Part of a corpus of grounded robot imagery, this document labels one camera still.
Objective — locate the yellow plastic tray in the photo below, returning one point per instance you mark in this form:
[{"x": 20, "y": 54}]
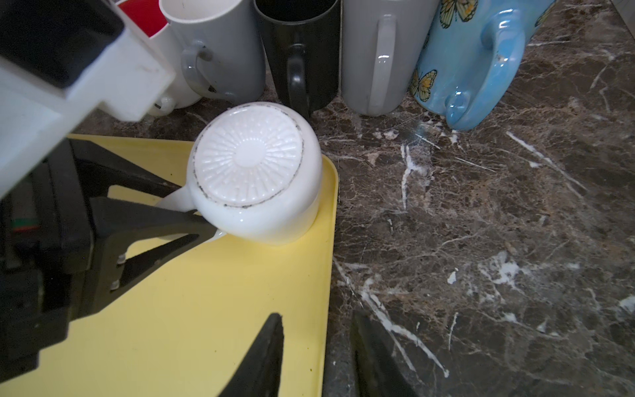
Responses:
[{"x": 185, "y": 329}]

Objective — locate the blue butterfly mug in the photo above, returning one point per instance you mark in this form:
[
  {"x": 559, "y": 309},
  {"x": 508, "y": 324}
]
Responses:
[{"x": 472, "y": 53}]

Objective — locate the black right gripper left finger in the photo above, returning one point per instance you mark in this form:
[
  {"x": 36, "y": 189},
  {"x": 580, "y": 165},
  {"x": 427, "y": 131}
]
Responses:
[{"x": 259, "y": 372}]

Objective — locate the white ribbed-bottom mug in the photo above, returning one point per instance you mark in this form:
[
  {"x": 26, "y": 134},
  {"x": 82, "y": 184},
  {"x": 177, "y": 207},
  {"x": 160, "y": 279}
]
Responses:
[{"x": 254, "y": 172}]

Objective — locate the black mug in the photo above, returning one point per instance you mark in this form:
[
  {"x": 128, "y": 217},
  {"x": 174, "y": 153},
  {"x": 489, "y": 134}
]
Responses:
[{"x": 302, "y": 43}]

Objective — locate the small grey mug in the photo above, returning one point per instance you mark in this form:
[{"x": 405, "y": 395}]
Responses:
[{"x": 222, "y": 57}]

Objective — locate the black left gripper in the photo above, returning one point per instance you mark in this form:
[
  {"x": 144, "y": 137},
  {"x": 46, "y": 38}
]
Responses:
[{"x": 65, "y": 253}]

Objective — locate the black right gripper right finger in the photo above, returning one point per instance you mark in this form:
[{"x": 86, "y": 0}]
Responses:
[{"x": 376, "y": 373}]

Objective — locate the tall grey mug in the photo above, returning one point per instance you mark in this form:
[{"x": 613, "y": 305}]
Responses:
[{"x": 381, "y": 44}]

